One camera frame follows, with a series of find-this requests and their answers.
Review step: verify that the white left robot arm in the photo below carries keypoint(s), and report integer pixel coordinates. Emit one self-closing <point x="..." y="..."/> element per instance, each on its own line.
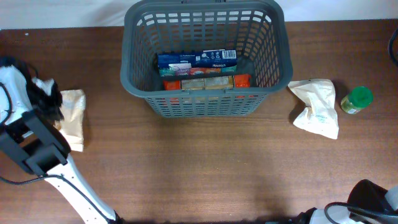
<point x="29" y="108"/>

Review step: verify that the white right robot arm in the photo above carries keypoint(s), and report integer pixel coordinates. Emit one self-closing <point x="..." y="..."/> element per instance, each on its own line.
<point x="368" y="203"/>

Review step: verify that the grey plastic basket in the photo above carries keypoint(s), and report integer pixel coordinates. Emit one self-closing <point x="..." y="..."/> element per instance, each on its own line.
<point x="254" y="29"/>

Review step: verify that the green lidded jar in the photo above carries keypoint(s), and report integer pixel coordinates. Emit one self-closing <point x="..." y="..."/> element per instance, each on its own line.
<point x="358" y="99"/>

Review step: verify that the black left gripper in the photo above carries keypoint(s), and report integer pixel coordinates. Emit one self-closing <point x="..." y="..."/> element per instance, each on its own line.
<point x="55" y="109"/>

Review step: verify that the orange snack packet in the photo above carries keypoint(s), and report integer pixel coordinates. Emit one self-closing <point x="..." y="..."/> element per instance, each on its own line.
<point x="213" y="83"/>

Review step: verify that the blue tea box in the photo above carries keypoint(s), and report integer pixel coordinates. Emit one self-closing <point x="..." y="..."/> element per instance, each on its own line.
<point x="197" y="63"/>

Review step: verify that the beige paper pouch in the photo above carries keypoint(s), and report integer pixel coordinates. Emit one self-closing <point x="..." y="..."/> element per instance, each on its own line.
<point x="71" y="126"/>
<point x="319" y="115"/>

